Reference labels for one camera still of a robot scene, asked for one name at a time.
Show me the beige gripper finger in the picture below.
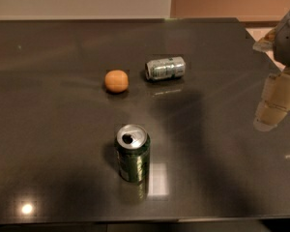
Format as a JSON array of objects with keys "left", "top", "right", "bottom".
[
  {"left": 252, "top": 28, "right": 276, "bottom": 52},
  {"left": 253, "top": 68, "right": 290, "bottom": 131}
]

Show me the silver 7up can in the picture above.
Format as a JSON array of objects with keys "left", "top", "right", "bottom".
[{"left": 145, "top": 57, "right": 186, "bottom": 81}]

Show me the green soda can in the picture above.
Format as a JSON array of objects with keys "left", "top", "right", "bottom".
[{"left": 115, "top": 124, "right": 151, "bottom": 183}]

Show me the orange fruit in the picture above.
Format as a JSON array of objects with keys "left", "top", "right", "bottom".
[{"left": 104, "top": 70, "right": 129, "bottom": 93}]

